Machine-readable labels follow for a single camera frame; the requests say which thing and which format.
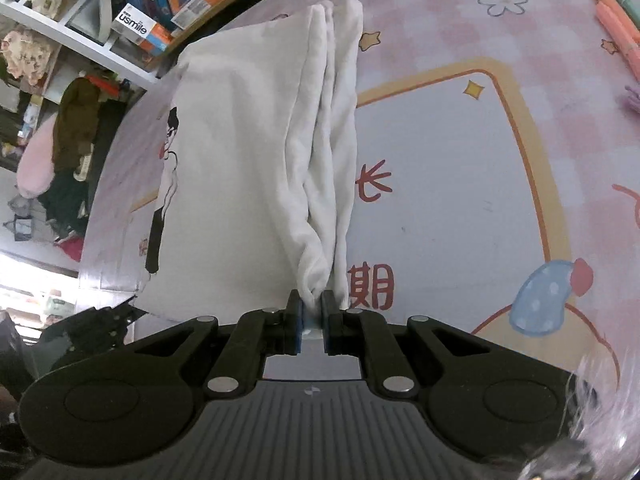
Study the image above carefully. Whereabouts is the pink fluffy cushion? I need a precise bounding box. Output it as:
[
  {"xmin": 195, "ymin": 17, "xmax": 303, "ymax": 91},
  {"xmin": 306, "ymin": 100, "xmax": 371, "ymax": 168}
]
[{"xmin": 15, "ymin": 115, "xmax": 57, "ymax": 201}]

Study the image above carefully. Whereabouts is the small grey bag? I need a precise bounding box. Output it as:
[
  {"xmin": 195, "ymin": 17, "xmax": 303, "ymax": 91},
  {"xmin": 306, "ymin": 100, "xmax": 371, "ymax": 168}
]
[{"xmin": 6, "ymin": 212, "xmax": 35, "ymax": 243}]

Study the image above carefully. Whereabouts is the white orange upright box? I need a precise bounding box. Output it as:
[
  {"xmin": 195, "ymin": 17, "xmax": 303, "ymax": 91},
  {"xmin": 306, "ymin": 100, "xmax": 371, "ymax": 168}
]
[{"xmin": 112, "ymin": 4, "xmax": 173, "ymax": 56}]

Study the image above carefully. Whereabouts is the pink flower decoration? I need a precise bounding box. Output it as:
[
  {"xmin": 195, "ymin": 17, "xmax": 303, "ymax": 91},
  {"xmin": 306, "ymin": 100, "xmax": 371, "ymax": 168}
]
[{"xmin": 0, "ymin": 29, "xmax": 48, "ymax": 80}]

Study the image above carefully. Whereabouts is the pink straw bundle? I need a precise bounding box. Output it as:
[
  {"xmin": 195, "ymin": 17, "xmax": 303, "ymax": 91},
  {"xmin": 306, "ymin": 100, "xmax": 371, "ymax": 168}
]
[{"xmin": 595, "ymin": 2, "xmax": 640, "ymax": 83}]

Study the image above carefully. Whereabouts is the white frame wooden bookshelf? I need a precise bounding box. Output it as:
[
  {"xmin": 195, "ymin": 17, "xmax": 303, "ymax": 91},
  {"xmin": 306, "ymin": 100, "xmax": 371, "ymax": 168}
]
[{"xmin": 0, "ymin": 0, "xmax": 351, "ymax": 92}]

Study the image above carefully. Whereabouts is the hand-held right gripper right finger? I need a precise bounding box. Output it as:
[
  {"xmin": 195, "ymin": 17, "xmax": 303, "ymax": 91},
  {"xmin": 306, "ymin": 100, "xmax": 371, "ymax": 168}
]
[{"xmin": 321, "ymin": 289, "xmax": 501, "ymax": 401}]

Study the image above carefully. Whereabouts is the dark clothes pile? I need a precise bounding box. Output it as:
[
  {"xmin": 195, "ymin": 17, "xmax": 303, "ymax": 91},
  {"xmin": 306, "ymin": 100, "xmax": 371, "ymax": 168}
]
[{"xmin": 37, "ymin": 170, "xmax": 93, "ymax": 243}]

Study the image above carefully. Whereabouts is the red plastic toy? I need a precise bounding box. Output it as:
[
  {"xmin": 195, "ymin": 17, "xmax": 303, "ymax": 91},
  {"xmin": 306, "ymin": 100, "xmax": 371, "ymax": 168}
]
[{"xmin": 84, "ymin": 74, "xmax": 123, "ymax": 103}]

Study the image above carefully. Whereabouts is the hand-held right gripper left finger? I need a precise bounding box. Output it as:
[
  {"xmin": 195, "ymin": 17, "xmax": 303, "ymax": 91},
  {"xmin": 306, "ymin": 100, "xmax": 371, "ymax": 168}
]
[{"xmin": 125, "ymin": 289, "xmax": 308, "ymax": 401}]

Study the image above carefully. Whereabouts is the white printed T-shirt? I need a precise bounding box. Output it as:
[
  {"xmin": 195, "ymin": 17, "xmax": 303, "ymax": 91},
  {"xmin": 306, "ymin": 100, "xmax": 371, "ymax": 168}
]
[{"xmin": 134, "ymin": 0, "xmax": 364, "ymax": 328}]

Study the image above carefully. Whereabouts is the clear plastic film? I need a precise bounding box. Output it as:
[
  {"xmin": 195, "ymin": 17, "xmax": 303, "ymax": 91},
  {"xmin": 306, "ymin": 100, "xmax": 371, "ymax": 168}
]
[{"xmin": 565, "ymin": 355, "xmax": 640, "ymax": 480}]

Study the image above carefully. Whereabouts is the dark brown plush toy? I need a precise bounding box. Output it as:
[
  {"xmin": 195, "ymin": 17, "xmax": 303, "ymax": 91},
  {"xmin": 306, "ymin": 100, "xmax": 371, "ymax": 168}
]
[{"xmin": 54, "ymin": 77, "xmax": 103, "ymax": 176}]

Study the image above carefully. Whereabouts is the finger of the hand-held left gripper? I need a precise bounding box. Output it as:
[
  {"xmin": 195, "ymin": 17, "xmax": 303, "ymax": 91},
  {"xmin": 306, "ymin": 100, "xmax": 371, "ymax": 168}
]
[{"xmin": 70, "ymin": 296, "xmax": 149, "ymax": 336}]

